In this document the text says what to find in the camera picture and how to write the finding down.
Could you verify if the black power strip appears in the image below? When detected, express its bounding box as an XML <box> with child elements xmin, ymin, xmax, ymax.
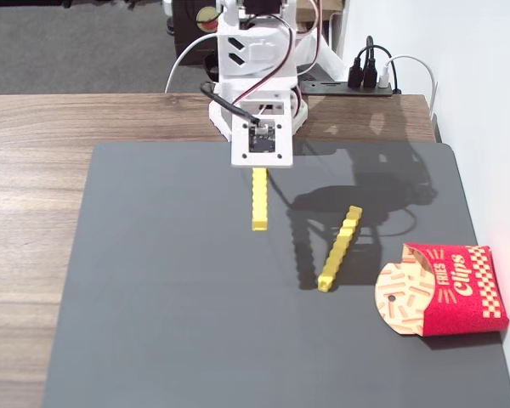
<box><xmin>299</xmin><ymin>81</ymin><xmax>394</xmax><ymax>97</ymax></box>

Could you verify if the red fries clips box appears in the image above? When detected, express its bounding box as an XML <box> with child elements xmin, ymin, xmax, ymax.
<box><xmin>374</xmin><ymin>242</ymin><xmax>510</xmax><ymax>338</ymax></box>

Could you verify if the black camera cable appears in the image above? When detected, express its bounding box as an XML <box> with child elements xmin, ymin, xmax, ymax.
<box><xmin>200</xmin><ymin>82</ymin><xmax>263</xmax><ymax>127</ymax></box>

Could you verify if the yellow crinkle toy fry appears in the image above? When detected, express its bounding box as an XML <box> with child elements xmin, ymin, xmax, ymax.
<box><xmin>251</xmin><ymin>167</ymin><xmax>270</xmax><ymax>233</ymax></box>
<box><xmin>317</xmin><ymin>205</ymin><xmax>364</xmax><ymax>294</ymax></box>

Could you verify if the white plug with cable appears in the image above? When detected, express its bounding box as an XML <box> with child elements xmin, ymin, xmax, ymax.
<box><xmin>378</xmin><ymin>54</ymin><xmax>438</xmax><ymax>122</ymax></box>

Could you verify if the dark brown cabinet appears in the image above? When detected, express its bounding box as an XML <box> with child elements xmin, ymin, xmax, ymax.
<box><xmin>171</xmin><ymin>0</ymin><xmax>222</xmax><ymax>66</ymax></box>

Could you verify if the white power cable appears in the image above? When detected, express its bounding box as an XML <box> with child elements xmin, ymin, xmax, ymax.
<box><xmin>164</xmin><ymin>32</ymin><xmax>220</xmax><ymax>94</ymax></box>

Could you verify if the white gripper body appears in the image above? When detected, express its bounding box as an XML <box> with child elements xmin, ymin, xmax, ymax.
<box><xmin>235</xmin><ymin>90</ymin><xmax>293</xmax><ymax>121</ymax></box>

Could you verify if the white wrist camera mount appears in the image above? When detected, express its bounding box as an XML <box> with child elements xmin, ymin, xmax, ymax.
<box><xmin>230</xmin><ymin>113</ymin><xmax>295</xmax><ymax>170</ymax></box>

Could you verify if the dark grey table mat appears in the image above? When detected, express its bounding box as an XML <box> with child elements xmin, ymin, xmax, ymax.
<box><xmin>41</xmin><ymin>141</ymin><xmax>510</xmax><ymax>408</ymax></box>

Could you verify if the black plug with cable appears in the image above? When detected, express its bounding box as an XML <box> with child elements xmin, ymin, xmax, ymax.
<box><xmin>347</xmin><ymin>36</ymin><xmax>376</xmax><ymax>89</ymax></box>
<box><xmin>361</xmin><ymin>45</ymin><xmax>394</xmax><ymax>89</ymax></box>

